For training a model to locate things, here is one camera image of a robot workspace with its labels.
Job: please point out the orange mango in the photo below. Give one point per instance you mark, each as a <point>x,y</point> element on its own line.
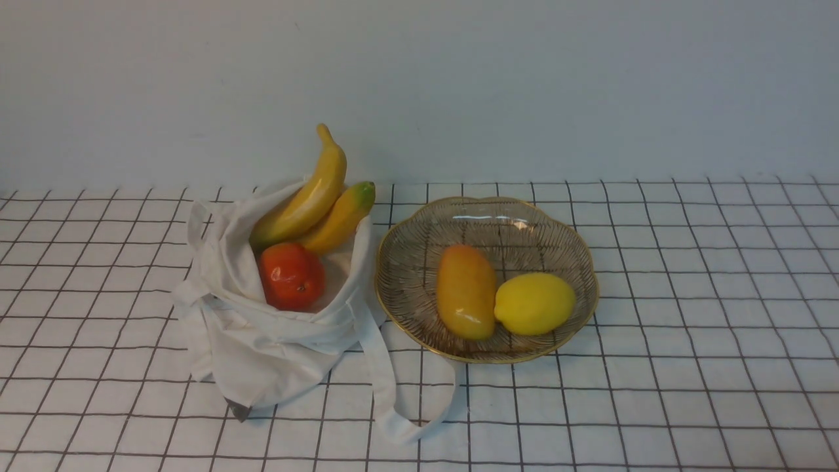
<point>466,287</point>

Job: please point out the yellow green-tipped banana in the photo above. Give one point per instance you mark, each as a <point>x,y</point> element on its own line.
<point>342,220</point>

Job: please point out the white cloth tote bag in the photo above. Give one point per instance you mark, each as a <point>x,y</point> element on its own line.
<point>259,356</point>

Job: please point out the yellow lemon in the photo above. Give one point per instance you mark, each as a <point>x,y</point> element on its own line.
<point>534,304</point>

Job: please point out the white grid tablecloth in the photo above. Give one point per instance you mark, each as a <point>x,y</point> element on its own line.
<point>713,348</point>

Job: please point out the red tomato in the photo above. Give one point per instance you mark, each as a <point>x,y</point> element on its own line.
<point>293,278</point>

